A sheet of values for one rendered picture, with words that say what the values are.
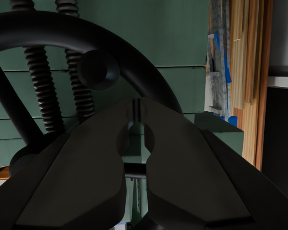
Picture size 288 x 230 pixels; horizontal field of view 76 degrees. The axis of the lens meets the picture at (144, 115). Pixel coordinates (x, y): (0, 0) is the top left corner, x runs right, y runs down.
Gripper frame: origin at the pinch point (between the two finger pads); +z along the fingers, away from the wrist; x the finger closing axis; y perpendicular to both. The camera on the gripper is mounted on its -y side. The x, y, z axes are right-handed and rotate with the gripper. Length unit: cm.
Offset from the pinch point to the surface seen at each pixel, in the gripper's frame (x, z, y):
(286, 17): 114, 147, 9
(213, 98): 51, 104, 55
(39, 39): -8.1, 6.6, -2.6
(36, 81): -12.1, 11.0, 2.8
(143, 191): 0, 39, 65
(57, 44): -6.8, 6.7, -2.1
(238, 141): 19.9, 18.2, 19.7
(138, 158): -0.3, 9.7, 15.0
